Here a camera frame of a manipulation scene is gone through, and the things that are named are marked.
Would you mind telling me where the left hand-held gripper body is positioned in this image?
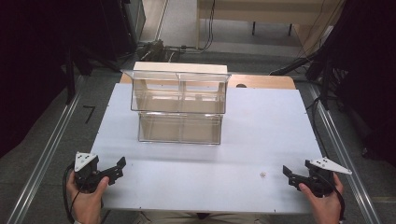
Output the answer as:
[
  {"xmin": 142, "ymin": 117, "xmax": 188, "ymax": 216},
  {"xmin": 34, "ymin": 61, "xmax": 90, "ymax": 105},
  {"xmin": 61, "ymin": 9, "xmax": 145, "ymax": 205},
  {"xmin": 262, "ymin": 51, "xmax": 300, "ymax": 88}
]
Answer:
[{"xmin": 74, "ymin": 151, "xmax": 111, "ymax": 194}]

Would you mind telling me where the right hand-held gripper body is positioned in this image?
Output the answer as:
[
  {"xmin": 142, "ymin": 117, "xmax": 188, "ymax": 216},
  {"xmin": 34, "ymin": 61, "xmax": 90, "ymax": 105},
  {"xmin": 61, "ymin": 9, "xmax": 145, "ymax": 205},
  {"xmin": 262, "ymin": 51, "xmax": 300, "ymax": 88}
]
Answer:
[{"xmin": 300, "ymin": 157, "xmax": 353, "ymax": 199}]

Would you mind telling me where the person's left hand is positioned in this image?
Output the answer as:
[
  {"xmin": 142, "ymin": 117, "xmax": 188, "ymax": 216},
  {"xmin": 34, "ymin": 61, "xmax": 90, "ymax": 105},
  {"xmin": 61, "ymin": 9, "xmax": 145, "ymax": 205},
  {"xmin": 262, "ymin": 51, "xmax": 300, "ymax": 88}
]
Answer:
[{"xmin": 65, "ymin": 171, "xmax": 110, "ymax": 224}]

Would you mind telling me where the person's right hand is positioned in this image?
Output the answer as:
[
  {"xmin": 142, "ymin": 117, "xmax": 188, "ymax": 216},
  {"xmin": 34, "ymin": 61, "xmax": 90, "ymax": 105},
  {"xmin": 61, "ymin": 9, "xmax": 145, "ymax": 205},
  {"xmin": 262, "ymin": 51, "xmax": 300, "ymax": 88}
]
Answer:
[{"xmin": 298, "ymin": 172, "xmax": 345, "ymax": 224}]

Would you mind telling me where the clear acrylic drawer organizer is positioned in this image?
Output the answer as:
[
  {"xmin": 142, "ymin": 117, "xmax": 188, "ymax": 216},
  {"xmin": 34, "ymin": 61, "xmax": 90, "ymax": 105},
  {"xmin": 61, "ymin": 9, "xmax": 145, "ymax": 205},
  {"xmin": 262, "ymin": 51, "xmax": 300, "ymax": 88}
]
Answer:
[{"xmin": 120, "ymin": 68, "xmax": 233, "ymax": 146}]

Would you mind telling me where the black stand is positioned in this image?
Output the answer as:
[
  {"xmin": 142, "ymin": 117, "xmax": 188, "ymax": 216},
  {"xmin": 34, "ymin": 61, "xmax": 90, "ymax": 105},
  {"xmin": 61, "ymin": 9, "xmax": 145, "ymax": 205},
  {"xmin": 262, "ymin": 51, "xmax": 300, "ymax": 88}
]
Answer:
[{"xmin": 64, "ymin": 43, "xmax": 94, "ymax": 105}]

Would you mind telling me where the black curtain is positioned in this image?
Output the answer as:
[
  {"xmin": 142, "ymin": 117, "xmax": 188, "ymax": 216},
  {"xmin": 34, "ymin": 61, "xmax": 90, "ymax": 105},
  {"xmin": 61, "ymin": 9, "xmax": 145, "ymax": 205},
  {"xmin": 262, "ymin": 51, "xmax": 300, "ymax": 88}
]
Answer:
[
  {"xmin": 0, "ymin": 0, "xmax": 108, "ymax": 158},
  {"xmin": 306, "ymin": 0, "xmax": 396, "ymax": 167}
]

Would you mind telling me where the black cabinet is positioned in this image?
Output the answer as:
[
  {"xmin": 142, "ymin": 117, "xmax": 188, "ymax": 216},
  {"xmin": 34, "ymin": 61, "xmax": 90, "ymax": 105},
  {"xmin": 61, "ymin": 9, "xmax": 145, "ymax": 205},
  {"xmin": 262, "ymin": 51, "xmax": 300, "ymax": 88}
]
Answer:
[{"xmin": 101, "ymin": 0, "xmax": 148, "ymax": 62}]

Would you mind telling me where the beige wooden bench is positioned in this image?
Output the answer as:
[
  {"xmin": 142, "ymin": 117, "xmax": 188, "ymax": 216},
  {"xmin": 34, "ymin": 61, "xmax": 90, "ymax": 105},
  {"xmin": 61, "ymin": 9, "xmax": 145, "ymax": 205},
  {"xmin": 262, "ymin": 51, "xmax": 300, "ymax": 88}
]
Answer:
[{"xmin": 195, "ymin": 0, "xmax": 345, "ymax": 52}]

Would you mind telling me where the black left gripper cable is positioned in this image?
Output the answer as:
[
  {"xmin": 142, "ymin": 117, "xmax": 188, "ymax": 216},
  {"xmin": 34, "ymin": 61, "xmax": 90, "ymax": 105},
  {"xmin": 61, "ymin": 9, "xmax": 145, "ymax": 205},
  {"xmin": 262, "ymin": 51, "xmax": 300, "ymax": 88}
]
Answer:
[{"xmin": 62, "ymin": 162, "xmax": 82, "ymax": 224}]

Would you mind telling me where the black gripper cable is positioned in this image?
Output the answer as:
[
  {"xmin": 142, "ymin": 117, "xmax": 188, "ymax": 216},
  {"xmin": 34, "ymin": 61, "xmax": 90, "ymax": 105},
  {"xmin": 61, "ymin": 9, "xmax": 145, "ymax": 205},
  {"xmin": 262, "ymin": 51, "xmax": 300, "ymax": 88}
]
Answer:
[
  {"xmin": 314, "ymin": 172, "xmax": 347, "ymax": 222},
  {"xmin": 62, "ymin": 162, "xmax": 82, "ymax": 224}
]

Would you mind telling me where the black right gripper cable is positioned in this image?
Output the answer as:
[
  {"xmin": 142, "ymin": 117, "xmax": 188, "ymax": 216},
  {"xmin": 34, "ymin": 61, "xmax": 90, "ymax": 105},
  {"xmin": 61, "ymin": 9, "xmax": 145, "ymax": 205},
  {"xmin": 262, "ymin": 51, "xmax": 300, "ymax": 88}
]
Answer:
[{"xmin": 314, "ymin": 172, "xmax": 347, "ymax": 222}]

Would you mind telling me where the metal floor rail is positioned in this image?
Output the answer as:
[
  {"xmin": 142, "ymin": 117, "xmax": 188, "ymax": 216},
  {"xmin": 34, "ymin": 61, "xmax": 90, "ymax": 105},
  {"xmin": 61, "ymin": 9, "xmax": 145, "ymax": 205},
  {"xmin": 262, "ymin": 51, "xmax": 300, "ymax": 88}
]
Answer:
[
  {"xmin": 6, "ymin": 74, "xmax": 87, "ymax": 224},
  {"xmin": 306, "ymin": 82, "xmax": 382, "ymax": 224}
]

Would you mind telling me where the bundle of floor cables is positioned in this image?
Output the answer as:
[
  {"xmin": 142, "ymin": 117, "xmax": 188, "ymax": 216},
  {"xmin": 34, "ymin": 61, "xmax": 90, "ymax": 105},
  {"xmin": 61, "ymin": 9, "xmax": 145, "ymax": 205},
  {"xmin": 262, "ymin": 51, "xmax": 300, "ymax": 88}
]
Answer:
[{"xmin": 134, "ymin": 38, "xmax": 200, "ymax": 63}]

